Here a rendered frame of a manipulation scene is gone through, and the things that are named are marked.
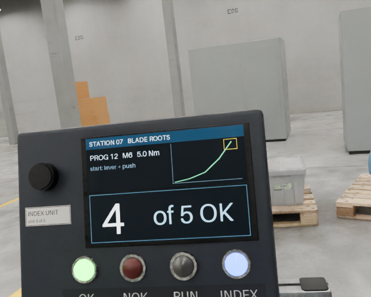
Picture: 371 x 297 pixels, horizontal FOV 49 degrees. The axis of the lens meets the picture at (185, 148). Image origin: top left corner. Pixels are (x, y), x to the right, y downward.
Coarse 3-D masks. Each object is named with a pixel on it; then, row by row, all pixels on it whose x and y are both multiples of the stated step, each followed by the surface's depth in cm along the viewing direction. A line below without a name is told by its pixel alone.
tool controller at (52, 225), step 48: (48, 144) 42; (96, 144) 41; (144, 144) 40; (192, 144) 39; (240, 144) 38; (48, 192) 42; (96, 192) 40; (144, 192) 40; (192, 192) 39; (240, 192) 38; (48, 240) 41; (144, 240) 39; (192, 240) 38; (240, 240) 38; (48, 288) 41; (96, 288) 40; (144, 288) 39; (192, 288) 38; (240, 288) 37
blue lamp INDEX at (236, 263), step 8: (224, 256) 38; (232, 256) 37; (240, 256) 37; (248, 256) 37; (224, 264) 37; (232, 264) 37; (240, 264) 37; (248, 264) 37; (232, 272) 37; (240, 272) 37; (248, 272) 37
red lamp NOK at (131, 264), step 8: (128, 256) 39; (136, 256) 39; (120, 264) 39; (128, 264) 38; (136, 264) 38; (144, 264) 39; (128, 272) 38; (136, 272) 38; (144, 272) 39; (128, 280) 39; (136, 280) 39
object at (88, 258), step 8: (88, 256) 40; (80, 264) 39; (88, 264) 39; (96, 264) 40; (72, 272) 40; (80, 272) 39; (88, 272) 39; (96, 272) 40; (80, 280) 40; (88, 280) 40
